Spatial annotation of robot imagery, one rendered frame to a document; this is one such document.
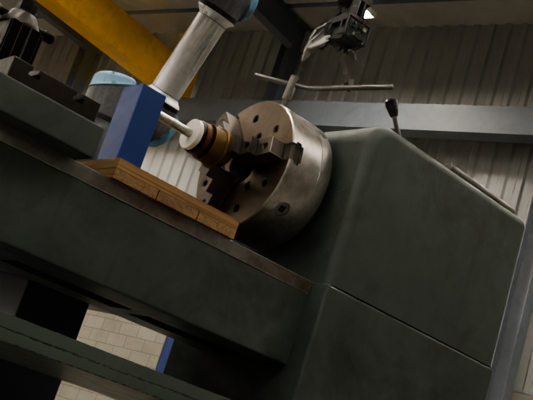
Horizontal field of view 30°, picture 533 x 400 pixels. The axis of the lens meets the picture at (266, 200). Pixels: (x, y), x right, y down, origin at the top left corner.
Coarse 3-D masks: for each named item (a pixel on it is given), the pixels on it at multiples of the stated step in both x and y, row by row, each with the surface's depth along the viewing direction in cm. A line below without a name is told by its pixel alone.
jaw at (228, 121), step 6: (228, 114) 228; (222, 120) 228; (228, 120) 226; (234, 120) 228; (222, 126) 223; (228, 126) 224; (234, 126) 226; (240, 126) 229; (234, 132) 224; (240, 132) 226
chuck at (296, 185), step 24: (240, 120) 229; (264, 120) 222; (288, 120) 216; (312, 144) 216; (240, 168) 227; (264, 168) 215; (288, 168) 209; (312, 168) 214; (240, 192) 218; (264, 192) 211; (288, 192) 211; (312, 192) 214; (240, 216) 214; (264, 216) 212; (288, 216) 214; (240, 240) 222; (264, 240) 219
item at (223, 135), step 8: (208, 128) 212; (216, 128) 213; (208, 136) 211; (216, 136) 212; (224, 136) 214; (200, 144) 211; (208, 144) 211; (216, 144) 212; (224, 144) 213; (192, 152) 212; (200, 152) 212; (208, 152) 212; (216, 152) 212; (224, 152) 213; (200, 160) 214; (208, 160) 214; (216, 160) 214; (224, 160) 216
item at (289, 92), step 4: (292, 76) 228; (296, 76) 228; (292, 80) 227; (296, 80) 228; (288, 84) 228; (292, 84) 227; (288, 88) 227; (292, 88) 227; (284, 92) 227; (288, 92) 227; (292, 92) 227; (284, 96) 227; (288, 96) 227; (292, 96) 227; (284, 100) 227; (288, 100) 227; (284, 104) 227
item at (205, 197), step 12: (204, 168) 217; (216, 168) 216; (204, 180) 219; (216, 180) 217; (228, 180) 219; (240, 180) 225; (204, 192) 221; (216, 192) 218; (228, 192) 220; (216, 204) 219
